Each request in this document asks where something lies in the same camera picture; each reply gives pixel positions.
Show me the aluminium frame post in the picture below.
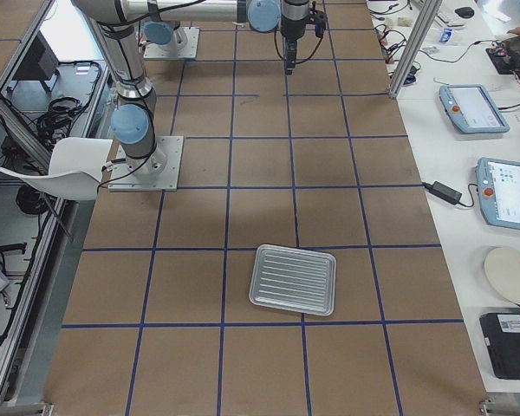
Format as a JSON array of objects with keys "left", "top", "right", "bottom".
[{"left": 388, "top": 0, "right": 442, "bottom": 99}]

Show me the black laptop box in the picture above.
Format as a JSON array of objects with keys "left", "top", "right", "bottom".
[{"left": 479, "top": 313, "right": 520, "bottom": 380}]

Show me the white plate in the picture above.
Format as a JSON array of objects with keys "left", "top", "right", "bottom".
[{"left": 484, "top": 247, "right": 520, "bottom": 306}]

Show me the teach pendant near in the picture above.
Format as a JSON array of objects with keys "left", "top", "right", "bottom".
[{"left": 476, "top": 158, "right": 520, "bottom": 230}]

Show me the black power adapter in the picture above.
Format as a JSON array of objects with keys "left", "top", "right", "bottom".
[{"left": 422, "top": 181, "right": 462, "bottom": 205}]

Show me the white chair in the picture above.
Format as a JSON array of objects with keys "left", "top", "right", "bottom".
[{"left": 0, "top": 137, "right": 113, "bottom": 201}]

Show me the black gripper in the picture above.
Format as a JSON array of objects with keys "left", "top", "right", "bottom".
[{"left": 281, "top": 0, "right": 309, "bottom": 75}]

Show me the teach pendant far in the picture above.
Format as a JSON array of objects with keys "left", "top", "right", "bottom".
[{"left": 439, "top": 84, "right": 510, "bottom": 134}]

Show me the black computer mouse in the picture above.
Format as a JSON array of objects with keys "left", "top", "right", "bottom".
[{"left": 454, "top": 6, "right": 475, "bottom": 19}]

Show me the ribbed silver metal tray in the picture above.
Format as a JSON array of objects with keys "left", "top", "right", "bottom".
[{"left": 249, "top": 244, "right": 336, "bottom": 316}]

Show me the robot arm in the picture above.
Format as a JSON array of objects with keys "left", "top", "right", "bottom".
[
  {"left": 74, "top": 1, "right": 315, "bottom": 185},
  {"left": 144, "top": 21, "right": 187, "bottom": 48}
]

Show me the teach pendant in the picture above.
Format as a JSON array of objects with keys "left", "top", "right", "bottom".
[
  {"left": 476, "top": 158, "right": 520, "bottom": 230},
  {"left": 439, "top": 84, "right": 510, "bottom": 134}
]

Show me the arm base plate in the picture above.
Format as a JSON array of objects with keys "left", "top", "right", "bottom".
[
  {"left": 144, "top": 27, "right": 200, "bottom": 61},
  {"left": 107, "top": 136, "right": 184, "bottom": 192}
]

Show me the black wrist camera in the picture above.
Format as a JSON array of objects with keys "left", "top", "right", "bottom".
[{"left": 309, "top": 8, "right": 327, "bottom": 39}]

